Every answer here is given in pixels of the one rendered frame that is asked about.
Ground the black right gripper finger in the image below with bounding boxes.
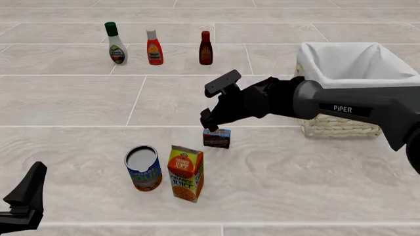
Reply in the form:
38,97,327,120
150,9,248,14
199,108,220,133

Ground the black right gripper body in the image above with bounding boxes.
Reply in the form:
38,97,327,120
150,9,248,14
207,88,255,127

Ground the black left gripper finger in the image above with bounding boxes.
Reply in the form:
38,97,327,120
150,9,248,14
2,161,48,214

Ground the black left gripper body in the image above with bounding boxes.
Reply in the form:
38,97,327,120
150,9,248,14
0,208,45,232

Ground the chocolate pudding box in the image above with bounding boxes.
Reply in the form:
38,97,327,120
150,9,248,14
202,128,232,149

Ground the pale wicker basket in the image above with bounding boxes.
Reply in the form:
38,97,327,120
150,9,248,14
294,62,383,139

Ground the white cloth basket liner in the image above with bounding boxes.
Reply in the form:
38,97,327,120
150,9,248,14
297,41,420,90

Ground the orange juice carton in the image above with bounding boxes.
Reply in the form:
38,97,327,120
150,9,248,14
167,144,205,204

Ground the dark red sauce bottle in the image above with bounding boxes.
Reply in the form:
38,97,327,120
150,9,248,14
198,30,214,66

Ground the soup can with blue label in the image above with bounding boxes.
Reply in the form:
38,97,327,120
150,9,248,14
123,144,163,193

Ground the red tomato sauce bottle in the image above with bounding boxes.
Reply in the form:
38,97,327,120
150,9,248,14
146,28,165,66

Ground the green-capped salad dressing bottle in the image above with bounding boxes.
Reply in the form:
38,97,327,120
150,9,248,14
104,21,129,65

